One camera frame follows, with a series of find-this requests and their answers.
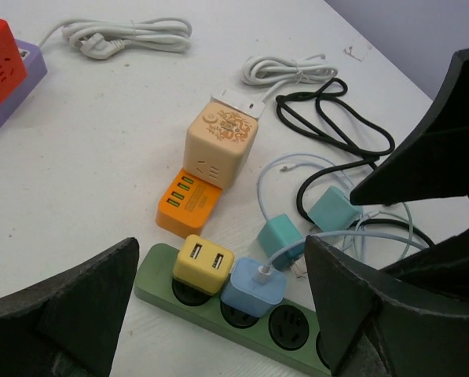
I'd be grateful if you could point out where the teal charger cube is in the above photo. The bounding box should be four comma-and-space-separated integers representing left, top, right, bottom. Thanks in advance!
308, 186, 362, 232
257, 214, 304, 271

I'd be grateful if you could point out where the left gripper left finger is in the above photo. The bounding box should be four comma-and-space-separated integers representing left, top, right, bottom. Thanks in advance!
0, 237, 140, 376

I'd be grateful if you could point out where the white coiled cord far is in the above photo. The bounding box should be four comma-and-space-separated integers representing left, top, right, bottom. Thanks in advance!
35, 17, 193, 60

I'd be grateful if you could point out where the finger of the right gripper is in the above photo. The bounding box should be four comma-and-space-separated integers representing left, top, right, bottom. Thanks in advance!
350, 48, 469, 205

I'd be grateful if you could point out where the white coiled cord near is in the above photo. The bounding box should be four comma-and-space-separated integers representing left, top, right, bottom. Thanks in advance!
211, 53, 339, 121

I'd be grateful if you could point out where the light blue usb charger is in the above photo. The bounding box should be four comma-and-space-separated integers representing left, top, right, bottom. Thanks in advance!
220, 257, 287, 318

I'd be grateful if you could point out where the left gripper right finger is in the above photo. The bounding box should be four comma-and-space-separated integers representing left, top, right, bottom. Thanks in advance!
305, 229, 469, 376

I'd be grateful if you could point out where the beige cube socket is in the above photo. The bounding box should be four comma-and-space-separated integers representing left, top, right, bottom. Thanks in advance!
183, 101, 258, 189

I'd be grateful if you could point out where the light blue usb cable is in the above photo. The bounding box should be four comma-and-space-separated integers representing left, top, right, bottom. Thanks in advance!
251, 152, 427, 286

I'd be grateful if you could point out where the yellow usb charger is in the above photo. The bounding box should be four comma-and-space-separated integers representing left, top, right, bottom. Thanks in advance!
172, 234, 235, 295

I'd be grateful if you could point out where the green power strip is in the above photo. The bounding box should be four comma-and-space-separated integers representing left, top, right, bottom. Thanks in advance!
134, 243, 331, 376

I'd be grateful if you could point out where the white coiled cord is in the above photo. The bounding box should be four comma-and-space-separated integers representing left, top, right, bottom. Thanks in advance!
35, 17, 193, 60
211, 53, 339, 121

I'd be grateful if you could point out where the orange usb hub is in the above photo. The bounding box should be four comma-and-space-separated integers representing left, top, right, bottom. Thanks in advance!
156, 169, 222, 239

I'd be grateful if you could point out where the purple usb hub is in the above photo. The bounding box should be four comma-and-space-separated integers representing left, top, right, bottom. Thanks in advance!
0, 39, 47, 128

